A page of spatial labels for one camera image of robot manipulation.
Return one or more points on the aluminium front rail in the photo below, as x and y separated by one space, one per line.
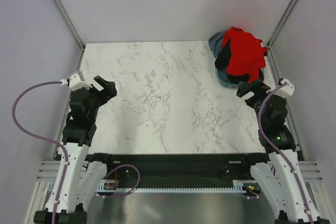
309 170

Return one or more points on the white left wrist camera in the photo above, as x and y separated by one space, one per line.
75 81

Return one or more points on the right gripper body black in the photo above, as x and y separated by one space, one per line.
260 91

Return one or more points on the aluminium frame post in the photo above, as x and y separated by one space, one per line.
61 9
291 5

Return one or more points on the left aluminium frame post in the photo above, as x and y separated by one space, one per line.
61 9

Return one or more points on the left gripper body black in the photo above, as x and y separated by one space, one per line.
101 97

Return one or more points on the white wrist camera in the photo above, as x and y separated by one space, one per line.
75 81
285 88

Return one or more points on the red t shirt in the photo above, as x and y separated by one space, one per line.
247 53

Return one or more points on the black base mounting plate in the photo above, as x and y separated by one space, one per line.
178 171

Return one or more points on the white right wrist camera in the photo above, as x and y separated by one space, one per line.
285 88

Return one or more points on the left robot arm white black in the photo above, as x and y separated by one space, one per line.
74 187

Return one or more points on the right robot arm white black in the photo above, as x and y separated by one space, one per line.
281 181

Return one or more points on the white slotted cable duct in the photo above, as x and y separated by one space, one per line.
237 187

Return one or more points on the black t shirt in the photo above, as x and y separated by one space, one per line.
222 62

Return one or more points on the grey blue t shirt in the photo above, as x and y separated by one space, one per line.
215 43

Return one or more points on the right aluminium frame post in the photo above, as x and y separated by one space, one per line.
291 5

